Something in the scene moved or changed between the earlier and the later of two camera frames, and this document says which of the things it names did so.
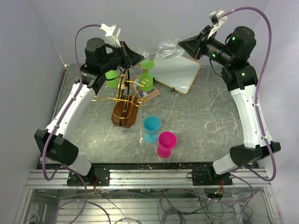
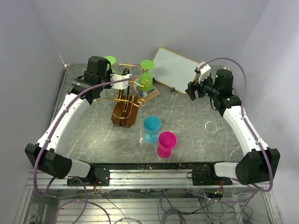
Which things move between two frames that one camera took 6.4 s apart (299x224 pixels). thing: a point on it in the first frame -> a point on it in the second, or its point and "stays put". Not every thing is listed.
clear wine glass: [211, 126] stays put
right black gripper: [192, 45] -> [193, 87]
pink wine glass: [167, 141] stays put
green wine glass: [146, 82] stays put
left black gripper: [131, 57] -> [109, 73]
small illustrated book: [143, 95] stays put
